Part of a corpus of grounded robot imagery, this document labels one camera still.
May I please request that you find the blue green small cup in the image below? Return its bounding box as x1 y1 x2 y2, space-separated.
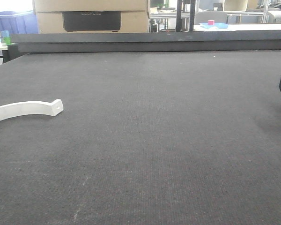
0 30 11 45

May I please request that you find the light blue tray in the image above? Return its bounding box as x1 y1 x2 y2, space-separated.
200 22 229 29

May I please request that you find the blue plastic crate background left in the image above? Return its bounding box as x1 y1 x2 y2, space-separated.
0 11 38 34

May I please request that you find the black vertical post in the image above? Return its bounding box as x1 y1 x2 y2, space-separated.
176 0 184 32

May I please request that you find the white curved PVC pipe clamp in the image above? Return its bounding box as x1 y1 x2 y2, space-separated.
0 99 64 121

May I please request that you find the upper cardboard box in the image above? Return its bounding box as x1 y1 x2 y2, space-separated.
33 0 150 12

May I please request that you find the dark raised table edge board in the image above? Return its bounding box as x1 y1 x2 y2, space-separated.
11 30 281 53

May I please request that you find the lower cardboard box black panel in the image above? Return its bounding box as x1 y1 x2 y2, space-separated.
37 11 149 34

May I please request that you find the pink cube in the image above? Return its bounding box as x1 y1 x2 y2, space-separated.
207 20 214 26

